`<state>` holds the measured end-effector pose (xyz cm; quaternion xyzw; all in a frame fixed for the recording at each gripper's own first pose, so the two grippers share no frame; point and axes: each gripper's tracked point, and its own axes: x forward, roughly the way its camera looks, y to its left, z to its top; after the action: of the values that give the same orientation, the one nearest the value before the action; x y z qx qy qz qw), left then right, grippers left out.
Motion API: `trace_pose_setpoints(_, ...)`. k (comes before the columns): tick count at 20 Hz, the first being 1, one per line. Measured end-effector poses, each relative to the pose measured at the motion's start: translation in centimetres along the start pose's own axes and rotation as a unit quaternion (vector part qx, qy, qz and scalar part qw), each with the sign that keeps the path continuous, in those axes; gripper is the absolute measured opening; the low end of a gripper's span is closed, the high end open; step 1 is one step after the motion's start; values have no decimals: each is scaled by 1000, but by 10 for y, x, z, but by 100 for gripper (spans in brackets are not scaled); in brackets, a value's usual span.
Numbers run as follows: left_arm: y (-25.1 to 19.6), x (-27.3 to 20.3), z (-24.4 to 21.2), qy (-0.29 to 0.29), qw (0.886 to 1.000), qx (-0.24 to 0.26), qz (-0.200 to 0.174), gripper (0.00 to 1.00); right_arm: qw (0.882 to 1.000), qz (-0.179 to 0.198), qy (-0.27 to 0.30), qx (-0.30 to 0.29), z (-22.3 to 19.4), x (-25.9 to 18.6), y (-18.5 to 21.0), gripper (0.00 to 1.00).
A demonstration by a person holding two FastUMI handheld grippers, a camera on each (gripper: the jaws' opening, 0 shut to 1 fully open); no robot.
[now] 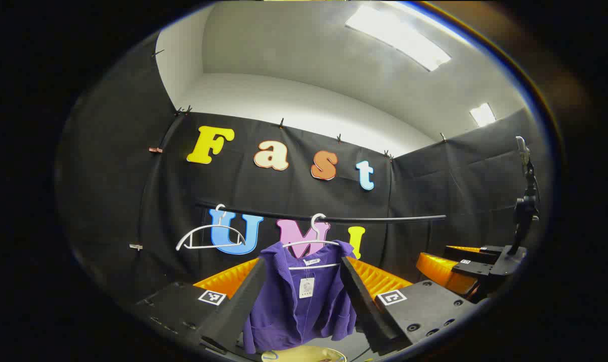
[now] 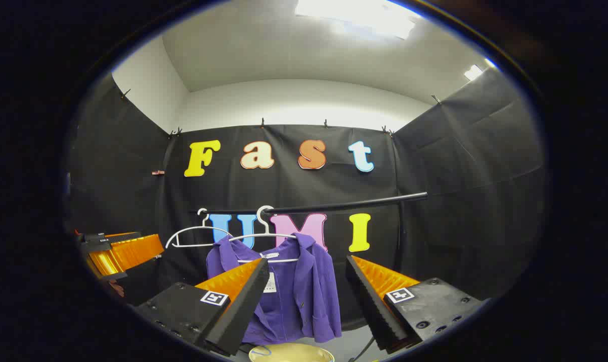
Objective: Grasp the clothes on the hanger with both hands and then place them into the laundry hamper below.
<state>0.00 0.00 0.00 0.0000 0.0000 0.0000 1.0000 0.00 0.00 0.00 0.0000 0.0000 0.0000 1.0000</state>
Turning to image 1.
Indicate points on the white clothes hanger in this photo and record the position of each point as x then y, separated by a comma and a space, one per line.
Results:
319, 266

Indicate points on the black clothes rack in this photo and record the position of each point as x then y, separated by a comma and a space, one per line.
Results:
384, 219

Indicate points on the beige round laundry hamper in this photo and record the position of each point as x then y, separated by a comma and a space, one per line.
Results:
309, 354

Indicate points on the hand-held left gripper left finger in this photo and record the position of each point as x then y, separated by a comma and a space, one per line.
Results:
238, 306

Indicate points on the black backdrop cloth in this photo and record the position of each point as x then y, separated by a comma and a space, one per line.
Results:
133, 176

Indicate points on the small ceiling light panel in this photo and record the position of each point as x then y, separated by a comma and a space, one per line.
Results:
483, 114

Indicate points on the long ceiling light panel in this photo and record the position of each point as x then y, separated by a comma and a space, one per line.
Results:
399, 37

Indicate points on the small silver clip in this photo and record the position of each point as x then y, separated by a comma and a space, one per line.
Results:
136, 247

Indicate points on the empty white hanger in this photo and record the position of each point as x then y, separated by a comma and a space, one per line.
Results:
208, 247

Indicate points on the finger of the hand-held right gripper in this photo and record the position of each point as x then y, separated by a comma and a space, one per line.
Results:
472, 253
439, 271

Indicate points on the purple ribbed jacket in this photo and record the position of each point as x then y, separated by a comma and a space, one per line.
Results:
283, 301

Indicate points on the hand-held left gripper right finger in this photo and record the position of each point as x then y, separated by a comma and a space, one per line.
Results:
366, 306

